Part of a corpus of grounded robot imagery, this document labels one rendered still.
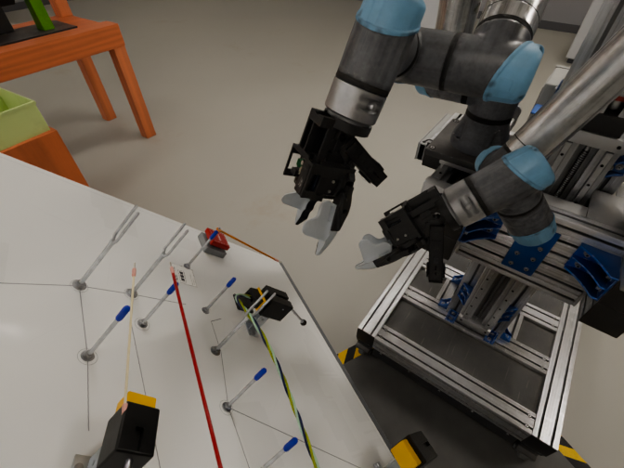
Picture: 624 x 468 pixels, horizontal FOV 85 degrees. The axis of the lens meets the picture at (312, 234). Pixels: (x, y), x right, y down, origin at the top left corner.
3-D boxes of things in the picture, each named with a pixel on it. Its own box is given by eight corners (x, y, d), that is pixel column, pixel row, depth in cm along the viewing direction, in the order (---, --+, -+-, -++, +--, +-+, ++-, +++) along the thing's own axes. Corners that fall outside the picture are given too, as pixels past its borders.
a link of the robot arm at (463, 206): (484, 210, 62) (489, 222, 55) (460, 222, 64) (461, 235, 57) (462, 175, 61) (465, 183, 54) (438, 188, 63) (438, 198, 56)
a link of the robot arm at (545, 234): (539, 198, 68) (523, 161, 62) (568, 239, 60) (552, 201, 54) (499, 216, 71) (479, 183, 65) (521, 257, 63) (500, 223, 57)
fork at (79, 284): (71, 279, 46) (130, 201, 43) (85, 281, 47) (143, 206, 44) (71, 289, 44) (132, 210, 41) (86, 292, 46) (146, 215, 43)
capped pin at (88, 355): (92, 349, 40) (132, 301, 38) (96, 360, 40) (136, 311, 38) (78, 351, 39) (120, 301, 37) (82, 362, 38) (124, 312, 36)
